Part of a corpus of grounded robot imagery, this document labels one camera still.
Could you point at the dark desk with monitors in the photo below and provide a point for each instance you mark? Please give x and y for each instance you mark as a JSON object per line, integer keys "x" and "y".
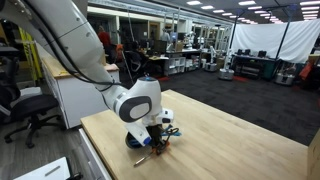
{"x": 253, "y": 65}

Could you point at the black vessel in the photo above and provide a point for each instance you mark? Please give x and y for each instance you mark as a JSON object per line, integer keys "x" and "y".
{"x": 128, "y": 141}

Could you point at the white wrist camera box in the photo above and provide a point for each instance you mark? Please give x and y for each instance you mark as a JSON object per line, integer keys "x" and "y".
{"x": 165, "y": 116}

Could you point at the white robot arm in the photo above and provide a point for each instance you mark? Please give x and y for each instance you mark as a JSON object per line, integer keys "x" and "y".
{"x": 83, "y": 43}

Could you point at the person in red shirt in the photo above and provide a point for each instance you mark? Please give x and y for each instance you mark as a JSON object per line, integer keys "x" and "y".
{"x": 104, "y": 38}

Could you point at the white cabinet with wood top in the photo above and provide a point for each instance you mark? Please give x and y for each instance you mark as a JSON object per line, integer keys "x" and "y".
{"x": 76, "y": 96}

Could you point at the yellow black striped post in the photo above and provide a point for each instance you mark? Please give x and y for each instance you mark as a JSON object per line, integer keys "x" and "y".
{"x": 30, "y": 50}

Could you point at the ceiling light panel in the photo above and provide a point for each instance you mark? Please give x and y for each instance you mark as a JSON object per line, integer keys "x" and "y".
{"x": 247, "y": 3}
{"x": 194, "y": 2}
{"x": 310, "y": 3}

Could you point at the black office chair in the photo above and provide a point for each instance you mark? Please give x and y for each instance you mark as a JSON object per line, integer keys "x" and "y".
{"x": 33, "y": 105}

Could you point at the white curtain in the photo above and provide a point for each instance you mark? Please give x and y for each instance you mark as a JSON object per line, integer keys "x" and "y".
{"x": 266, "y": 36}

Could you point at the white shelf unit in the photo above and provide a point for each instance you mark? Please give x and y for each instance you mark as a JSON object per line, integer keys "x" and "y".
{"x": 175, "y": 66}

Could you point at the white mobile robot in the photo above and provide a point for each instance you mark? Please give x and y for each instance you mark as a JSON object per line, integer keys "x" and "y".
{"x": 226, "y": 68}

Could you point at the black curtain stand pole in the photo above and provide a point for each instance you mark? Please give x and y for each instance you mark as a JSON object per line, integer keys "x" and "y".
{"x": 283, "y": 36}

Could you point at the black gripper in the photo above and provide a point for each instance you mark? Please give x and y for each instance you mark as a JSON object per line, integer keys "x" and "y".
{"x": 154, "y": 130}

